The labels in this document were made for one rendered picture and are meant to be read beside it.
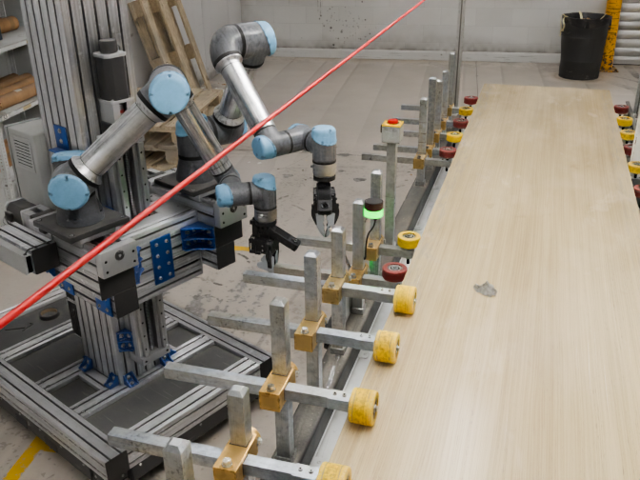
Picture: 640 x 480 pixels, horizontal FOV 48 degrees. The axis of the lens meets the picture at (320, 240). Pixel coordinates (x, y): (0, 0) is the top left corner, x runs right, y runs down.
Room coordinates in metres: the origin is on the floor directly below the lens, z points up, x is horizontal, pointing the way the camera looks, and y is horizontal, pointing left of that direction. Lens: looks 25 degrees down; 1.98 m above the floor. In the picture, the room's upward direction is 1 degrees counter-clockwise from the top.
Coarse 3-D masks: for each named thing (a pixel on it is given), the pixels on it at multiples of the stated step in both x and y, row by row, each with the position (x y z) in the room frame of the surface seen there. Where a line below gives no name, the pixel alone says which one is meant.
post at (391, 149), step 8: (392, 144) 2.59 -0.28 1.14; (392, 152) 2.59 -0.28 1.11; (392, 160) 2.59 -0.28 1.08; (392, 168) 2.59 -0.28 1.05; (392, 176) 2.59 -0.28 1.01; (392, 184) 2.59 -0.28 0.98; (392, 192) 2.59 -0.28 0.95; (392, 200) 2.59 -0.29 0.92; (392, 208) 2.59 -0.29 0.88; (392, 216) 2.59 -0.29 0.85; (392, 224) 2.59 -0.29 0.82; (392, 232) 2.59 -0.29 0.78; (392, 240) 2.59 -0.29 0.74
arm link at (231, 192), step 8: (232, 176) 2.23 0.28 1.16; (224, 184) 2.15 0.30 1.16; (232, 184) 2.15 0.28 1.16; (240, 184) 2.16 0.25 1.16; (248, 184) 2.16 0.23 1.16; (216, 192) 2.13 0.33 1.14; (224, 192) 2.12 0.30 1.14; (232, 192) 2.13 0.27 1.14; (240, 192) 2.13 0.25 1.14; (248, 192) 2.13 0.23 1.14; (216, 200) 2.15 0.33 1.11; (224, 200) 2.11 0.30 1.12; (232, 200) 2.12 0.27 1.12; (240, 200) 2.13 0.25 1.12; (248, 200) 2.13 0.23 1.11
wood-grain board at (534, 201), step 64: (512, 128) 3.58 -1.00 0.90; (576, 128) 3.57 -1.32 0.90; (448, 192) 2.70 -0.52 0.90; (512, 192) 2.69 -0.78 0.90; (576, 192) 2.68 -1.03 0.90; (448, 256) 2.13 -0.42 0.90; (512, 256) 2.12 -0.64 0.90; (576, 256) 2.12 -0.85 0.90; (448, 320) 1.73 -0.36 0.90; (512, 320) 1.73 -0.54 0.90; (576, 320) 1.72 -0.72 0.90; (384, 384) 1.44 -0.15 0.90; (448, 384) 1.44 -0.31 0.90; (512, 384) 1.44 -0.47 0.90; (576, 384) 1.43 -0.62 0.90; (384, 448) 1.22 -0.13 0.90; (448, 448) 1.21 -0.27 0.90; (512, 448) 1.21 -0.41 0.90; (576, 448) 1.21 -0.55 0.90
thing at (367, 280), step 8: (280, 264) 2.17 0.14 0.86; (288, 264) 2.17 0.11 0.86; (280, 272) 2.15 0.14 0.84; (288, 272) 2.14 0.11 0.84; (296, 272) 2.13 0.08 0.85; (328, 272) 2.11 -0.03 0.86; (368, 280) 2.06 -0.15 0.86; (376, 280) 2.05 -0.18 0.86; (384, 280) 2.05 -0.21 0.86; (392, 288) 2.03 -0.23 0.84
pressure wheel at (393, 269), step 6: (390, 264) 2.07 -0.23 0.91; (396, 264) 2.07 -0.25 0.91; (402, 264) 2.07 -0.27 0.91; (384, 270) 2.03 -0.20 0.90; (390, 270) 2.02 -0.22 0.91; (396, 270) 2.02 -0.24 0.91; (402, 270) 2.02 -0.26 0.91; (384, 276) 2.03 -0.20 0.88; (390, 276) 2.01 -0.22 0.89; (396, 276) 2.01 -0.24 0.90; (402, 276) 2.02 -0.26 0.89; (396, 282) 2.01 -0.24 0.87
